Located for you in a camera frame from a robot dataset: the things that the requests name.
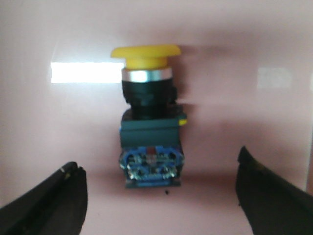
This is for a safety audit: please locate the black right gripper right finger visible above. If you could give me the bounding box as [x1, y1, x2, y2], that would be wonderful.
[235, 146, 313, 235]

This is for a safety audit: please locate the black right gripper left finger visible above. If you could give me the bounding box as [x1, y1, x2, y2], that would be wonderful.
[0, 162, 88, 235]

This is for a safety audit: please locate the yellow mushroom push button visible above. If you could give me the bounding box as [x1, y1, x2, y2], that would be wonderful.
[111, 44, 187, 188]

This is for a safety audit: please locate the pink plastic bin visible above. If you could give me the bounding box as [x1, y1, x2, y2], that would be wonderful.
[0, 0, 313, 235]

